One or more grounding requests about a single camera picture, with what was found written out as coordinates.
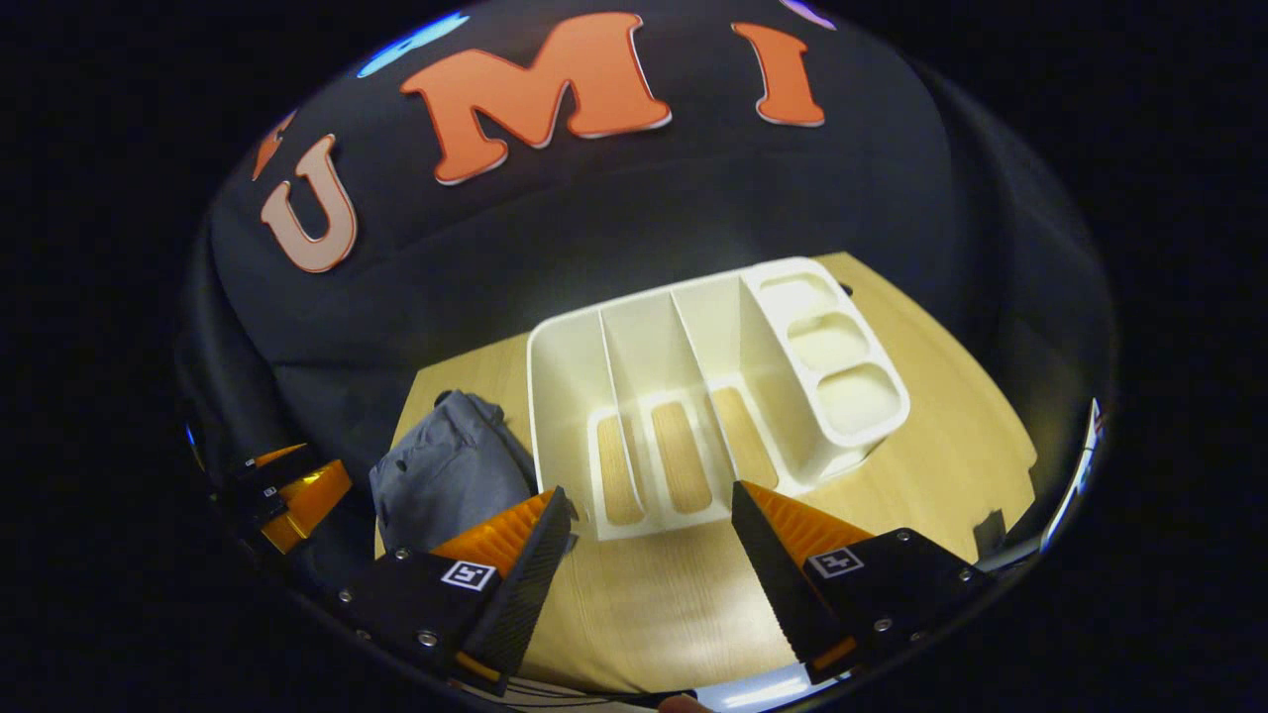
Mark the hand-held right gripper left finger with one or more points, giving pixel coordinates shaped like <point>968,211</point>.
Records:
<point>530,579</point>

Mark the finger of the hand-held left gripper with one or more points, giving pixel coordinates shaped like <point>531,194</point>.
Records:
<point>312,500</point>

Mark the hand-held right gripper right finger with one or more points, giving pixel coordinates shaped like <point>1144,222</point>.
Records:
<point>768,569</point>

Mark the grey schoolbag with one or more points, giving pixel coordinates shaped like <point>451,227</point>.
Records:
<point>451,475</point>

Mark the white plastic bookshelf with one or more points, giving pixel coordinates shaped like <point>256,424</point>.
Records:
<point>644,356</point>

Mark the black table clamp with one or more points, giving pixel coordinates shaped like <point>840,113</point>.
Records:
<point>991,535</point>

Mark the black backdrop cloth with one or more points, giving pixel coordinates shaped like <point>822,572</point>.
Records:
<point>614,198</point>

